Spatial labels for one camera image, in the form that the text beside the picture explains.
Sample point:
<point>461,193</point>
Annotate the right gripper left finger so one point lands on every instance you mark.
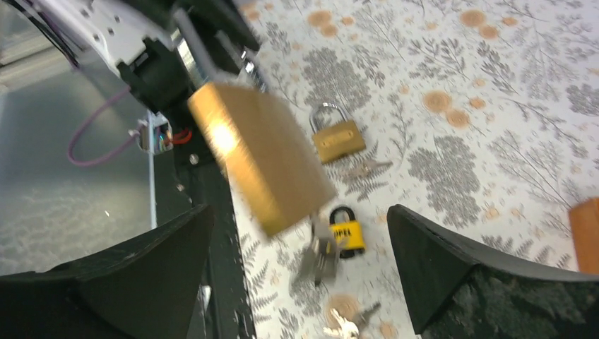
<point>139,288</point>

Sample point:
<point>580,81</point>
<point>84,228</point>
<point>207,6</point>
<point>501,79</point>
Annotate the orange wooden compartment tray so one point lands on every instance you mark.
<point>583,220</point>

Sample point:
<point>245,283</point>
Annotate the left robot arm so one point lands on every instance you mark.
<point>138,41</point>

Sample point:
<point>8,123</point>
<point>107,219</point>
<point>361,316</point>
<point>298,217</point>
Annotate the keys of padlock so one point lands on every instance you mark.
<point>320,258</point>

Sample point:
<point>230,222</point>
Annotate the floral table mat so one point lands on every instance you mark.
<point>479,115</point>

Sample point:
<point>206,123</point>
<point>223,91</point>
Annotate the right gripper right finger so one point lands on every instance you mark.
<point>455,287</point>

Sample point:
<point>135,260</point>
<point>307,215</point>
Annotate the brass padlock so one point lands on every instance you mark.
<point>258,142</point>
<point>336,141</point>

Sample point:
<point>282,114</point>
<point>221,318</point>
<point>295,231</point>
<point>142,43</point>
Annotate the yellow padlock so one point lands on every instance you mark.
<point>347,232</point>

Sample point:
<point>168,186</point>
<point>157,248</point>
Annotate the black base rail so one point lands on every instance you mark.
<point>185,178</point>

